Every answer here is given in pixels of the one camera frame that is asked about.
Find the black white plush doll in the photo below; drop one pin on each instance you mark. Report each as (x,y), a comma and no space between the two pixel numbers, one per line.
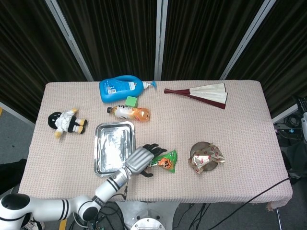
(64,122)

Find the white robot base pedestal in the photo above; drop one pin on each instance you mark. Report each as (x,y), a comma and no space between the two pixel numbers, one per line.
(148,215)

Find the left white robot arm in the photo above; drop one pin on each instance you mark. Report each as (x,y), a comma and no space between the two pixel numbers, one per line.
(72,206)

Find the black trouser leg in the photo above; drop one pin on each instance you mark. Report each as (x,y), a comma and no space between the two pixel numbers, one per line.
(10,175)

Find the black white sneaker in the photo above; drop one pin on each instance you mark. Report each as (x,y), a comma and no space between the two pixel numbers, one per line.
(33,225)

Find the green cube block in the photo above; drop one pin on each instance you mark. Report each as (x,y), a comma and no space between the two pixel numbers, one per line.
(132,101)

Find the round steel plate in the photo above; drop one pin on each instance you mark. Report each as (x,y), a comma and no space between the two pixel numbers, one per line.
(196,148)

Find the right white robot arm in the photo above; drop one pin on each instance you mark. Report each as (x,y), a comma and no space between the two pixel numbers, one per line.
(304,124)

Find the black power strip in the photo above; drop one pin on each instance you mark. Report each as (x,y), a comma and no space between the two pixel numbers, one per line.
(285,131)

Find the blue pump detergent bottle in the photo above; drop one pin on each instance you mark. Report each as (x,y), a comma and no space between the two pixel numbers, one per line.
(120,89)

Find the green orange snack bag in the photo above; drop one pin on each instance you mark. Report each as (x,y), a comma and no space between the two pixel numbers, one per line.
(168,163)

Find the black pleated curtain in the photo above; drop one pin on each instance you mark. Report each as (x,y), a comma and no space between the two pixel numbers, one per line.
(283,60)
(112,38)
(204,38)
(26,60)

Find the cream dark-red folding fan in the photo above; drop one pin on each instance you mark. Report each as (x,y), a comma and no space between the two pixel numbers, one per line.
(211,94)

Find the orange drink bottle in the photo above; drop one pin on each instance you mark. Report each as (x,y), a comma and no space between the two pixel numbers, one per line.
(134,113)

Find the gold snack wrapper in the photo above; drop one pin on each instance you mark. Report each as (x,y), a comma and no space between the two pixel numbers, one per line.
(206,158)

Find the pink waffle tablecloth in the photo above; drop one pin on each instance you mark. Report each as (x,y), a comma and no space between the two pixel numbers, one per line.
(216,124)

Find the rectangular steel tray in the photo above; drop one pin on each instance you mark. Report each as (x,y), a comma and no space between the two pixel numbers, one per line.
(112,148)

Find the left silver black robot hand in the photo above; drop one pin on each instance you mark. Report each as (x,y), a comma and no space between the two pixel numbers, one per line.
(138,161)

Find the grey metal frame post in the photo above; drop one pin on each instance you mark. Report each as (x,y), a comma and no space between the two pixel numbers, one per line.
(247,39)
(69,39)
(16,113)
(160,39)
(285,114)

